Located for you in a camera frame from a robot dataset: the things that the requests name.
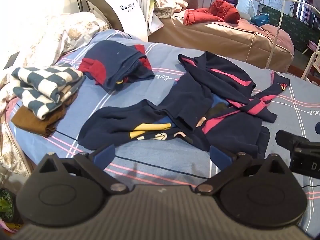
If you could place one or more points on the small green plant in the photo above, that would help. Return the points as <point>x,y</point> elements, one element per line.
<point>5,205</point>

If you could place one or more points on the white metal chair frame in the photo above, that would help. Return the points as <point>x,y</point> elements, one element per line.
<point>311,62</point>

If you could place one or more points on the pink-brown massage bed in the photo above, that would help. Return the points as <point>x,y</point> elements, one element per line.
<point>225,40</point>

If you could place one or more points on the white ribbed cushion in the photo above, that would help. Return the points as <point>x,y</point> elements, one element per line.
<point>247,8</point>

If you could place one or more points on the navy red folded garment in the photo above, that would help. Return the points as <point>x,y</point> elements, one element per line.
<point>115,57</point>

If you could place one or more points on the navy pink striped garment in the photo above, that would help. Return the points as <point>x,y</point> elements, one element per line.
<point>232,80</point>

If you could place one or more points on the teal bag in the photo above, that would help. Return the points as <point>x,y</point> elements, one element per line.
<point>260,18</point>

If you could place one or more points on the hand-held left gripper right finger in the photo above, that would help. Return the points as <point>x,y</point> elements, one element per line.
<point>221,158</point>

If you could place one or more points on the navy garment with yellow print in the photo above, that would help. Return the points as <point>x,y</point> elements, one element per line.
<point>120,120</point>

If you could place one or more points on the beige floral quilt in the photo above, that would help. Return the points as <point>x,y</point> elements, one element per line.
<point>50,37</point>

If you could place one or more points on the black flat object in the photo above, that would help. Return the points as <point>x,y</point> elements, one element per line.
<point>12,60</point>

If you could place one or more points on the white curved machine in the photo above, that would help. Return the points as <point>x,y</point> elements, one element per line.
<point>125,7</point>

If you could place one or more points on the blue plaid bedsheet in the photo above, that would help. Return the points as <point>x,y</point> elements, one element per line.
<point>162,160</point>

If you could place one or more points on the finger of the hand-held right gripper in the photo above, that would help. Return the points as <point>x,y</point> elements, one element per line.
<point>318,128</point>
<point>290,140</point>

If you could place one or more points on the brown folded cloth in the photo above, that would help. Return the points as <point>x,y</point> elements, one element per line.
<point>32,122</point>

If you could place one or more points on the white curved metal stand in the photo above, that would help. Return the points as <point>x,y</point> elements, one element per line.
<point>277,30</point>

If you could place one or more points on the beige cloth pile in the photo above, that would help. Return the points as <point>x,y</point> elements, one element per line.
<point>167,2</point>

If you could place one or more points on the wall poster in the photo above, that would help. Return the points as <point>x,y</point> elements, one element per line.
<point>305,10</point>

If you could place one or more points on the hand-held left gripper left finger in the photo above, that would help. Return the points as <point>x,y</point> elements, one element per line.
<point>105,155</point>

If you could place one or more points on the blue white checkered cloth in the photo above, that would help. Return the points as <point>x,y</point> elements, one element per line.
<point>50,80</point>

